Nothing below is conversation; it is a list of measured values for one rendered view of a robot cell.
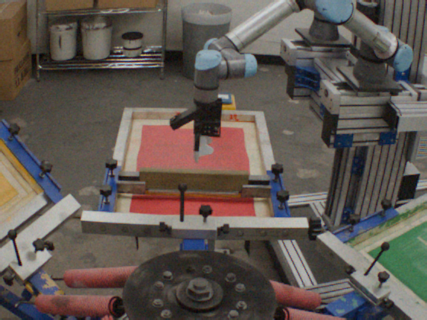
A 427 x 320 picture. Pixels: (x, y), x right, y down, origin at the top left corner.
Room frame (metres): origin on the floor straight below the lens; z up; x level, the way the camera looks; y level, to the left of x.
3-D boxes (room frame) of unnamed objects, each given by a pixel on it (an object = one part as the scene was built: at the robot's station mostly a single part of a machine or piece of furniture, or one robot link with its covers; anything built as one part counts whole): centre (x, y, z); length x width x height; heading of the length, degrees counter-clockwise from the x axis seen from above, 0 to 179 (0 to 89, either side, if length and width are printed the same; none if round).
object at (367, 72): (2.13, -0.61, 1.31); 0.15 x 0.15 x 0.10
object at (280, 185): (1.63, -0.22, 0.98); 0.30 x 0.05 x 0.07; 3
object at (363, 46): (2.12, -0.62, 1.42); 0.13 x 0.12 x 0.14; 27
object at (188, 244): (1.30, 0.04, 1.02); 0.17 x 0.06 x 0.05; 3
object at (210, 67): (1.66, 0.03, 1.42); 0.09 x 0.08 x 0.11; 117
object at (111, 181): (1.60, 0.34, 0.98); 0.30 x 0.05 x 0.07; 3
